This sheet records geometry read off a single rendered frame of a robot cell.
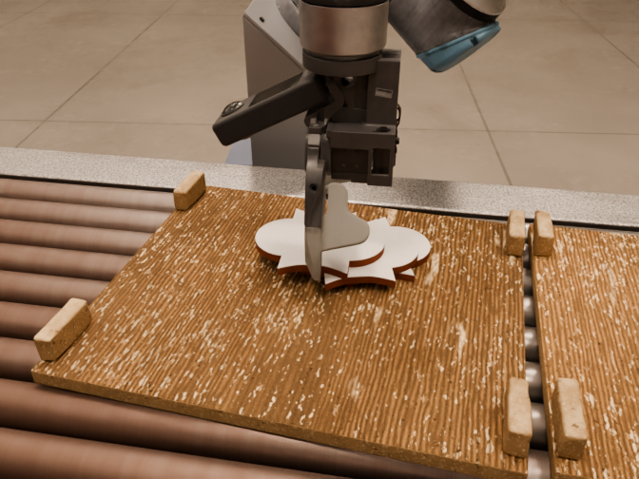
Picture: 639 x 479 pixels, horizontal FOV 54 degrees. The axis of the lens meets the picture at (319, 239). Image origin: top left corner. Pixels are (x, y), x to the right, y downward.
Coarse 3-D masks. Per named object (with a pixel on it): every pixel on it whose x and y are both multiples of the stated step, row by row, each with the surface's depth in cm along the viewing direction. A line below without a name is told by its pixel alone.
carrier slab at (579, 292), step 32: (576, 256) 68; (608, 256) 68; (544, 288) 63; (576, 288) 63; (608, 288) 63; (544, 320) 59; (576, 320) 59; (608, 320) 59; (544, 352) 55; (576, 352) 55; (608, 352) 55; (544, 384) 53; (608, 384) 52; (608, 416) 49; (608, 448) 46
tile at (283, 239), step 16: (272, 224) 68; (288, 224) 68; (256, 240) 65; (272, 240) 65; (288, 240) 65; (368, 240) 65; (384, 240) 65; (272, 256) 63; (288, 256) 63; (304, 256) 63; (336, 256) 63; (352, 256) 63; (368, 256) 63; (288, 272) 62; (336, 272) 61
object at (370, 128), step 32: (320, 64) 52; (352, 64) 52; (384, 64) 53; (352, 96) 55; (384, 96) 54; (320, 128) 56; (352, 128) 55; (384, 128) 56; (352, 160) 58; (384, 160) 57
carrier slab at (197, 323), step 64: (256, 192) 80; (192, 256) 68; (256, 256) 68; (448, 256) 68; (512, 256) 68; (128, 320) 59; (192, 320) 59; (256, 320) 59; (320, 320) 59; (384, 320) 59; (448, 320) 59; (512, 320) 59; (64, 384) 53; (128, 384) 52; (192, 384) 52; (256, 384) 52; (320, 384) 52; (384, 384) 52; (448, 384) 52; (384, 448) 47; (448, 448) 46
